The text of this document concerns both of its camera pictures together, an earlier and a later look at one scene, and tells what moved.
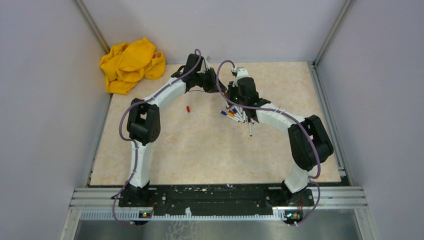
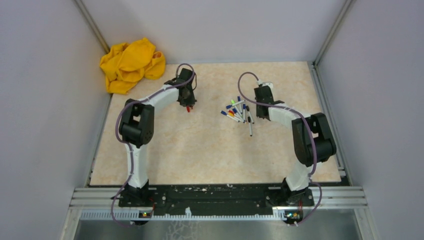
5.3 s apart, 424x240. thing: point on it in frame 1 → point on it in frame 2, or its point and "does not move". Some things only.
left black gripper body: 205,79 → 190,99
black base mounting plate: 217,199 does not move
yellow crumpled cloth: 126,63 does not move
